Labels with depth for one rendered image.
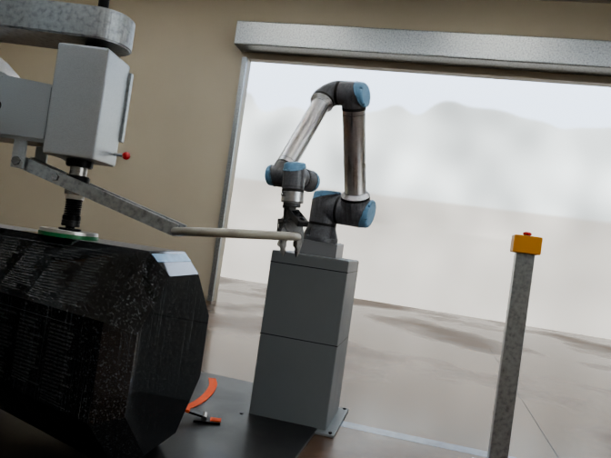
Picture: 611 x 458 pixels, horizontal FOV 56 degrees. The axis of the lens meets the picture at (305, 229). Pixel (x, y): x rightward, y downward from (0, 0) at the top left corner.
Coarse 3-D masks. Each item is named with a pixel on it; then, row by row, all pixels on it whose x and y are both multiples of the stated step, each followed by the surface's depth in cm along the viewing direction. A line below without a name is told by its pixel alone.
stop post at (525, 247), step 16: (512, 240) 263; (528, 240) 255; (528, 256) 257; (512, 272) 264; (528, 272) 256; (512, 288) 258; (528, 288) 256; (512, 304) 257; (512, 320) 257; (512, 336) 256; (512, 352) 256; (512, 368) 256; (496, 384) 264; (512, 384) 255; (496, 400) 257; (512, 400) 255; (496, 416) 256; (512, 416) 255; (496, 432) 256; (496, 448) 256
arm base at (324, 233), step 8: (312, 224) 299; (320, 224) 297; (328, 224) 297; (312, 232) 297; (320, 232) 296; (328, 232) 297; (312, 240) 296; (320, 240) 295; (328, 240) 296; (336, 240) 301
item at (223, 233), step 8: (176, 232) 202; (184, 232) 198; (192, 232) 196; (200, 232) 194; (208, 232) 193; (216, 232) 193; (224, 232) 192; (232, 232) 192; (240, 232) 193; (248, 232) 193; (256, 232) 194; (264, 232) 196; (272, 232) 198; (280, 232) 200; (288, 232) 204; (288, 240) 228; (296, 240) 211
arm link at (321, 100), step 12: (312, 96) 271; (324, 96) 268; (312, 108) 264; (324, 108) 267; (312, 120) 260; (300, 132) 256; (312, 132) 259; (288, 144) 252; (300, 144) 253; (288, 156) 248; (300, 156) 253; (276, 168) 244; (276, 180) 243
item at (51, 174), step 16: (16, 160) 213; (32, 160) 216; (48, 176) 216; (64, 176) 215; (80, 192) 215; (96, 192) 214; (112, 208) 214; (128, 208) 213; (144, 208) 224; (160, 224) 212; (176, 224) 212
